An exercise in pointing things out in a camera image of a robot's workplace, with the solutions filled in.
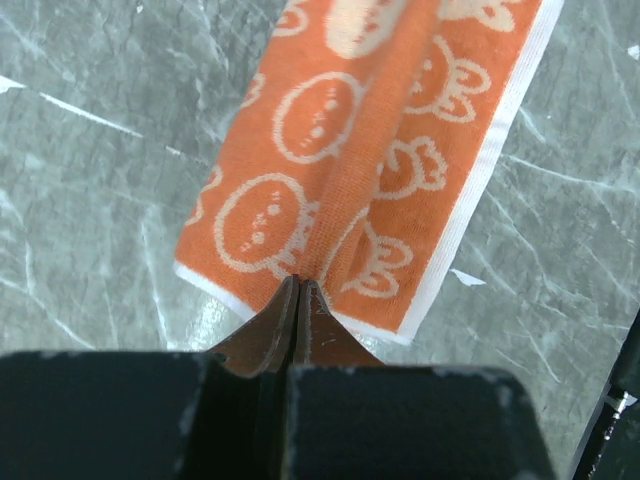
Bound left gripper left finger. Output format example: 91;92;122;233
1;277;299;479

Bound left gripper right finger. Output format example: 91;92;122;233
284;282;555;479

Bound orange white patterned cloth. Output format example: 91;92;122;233
174;1;562;344

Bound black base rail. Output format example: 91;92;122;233
570;319;639;480

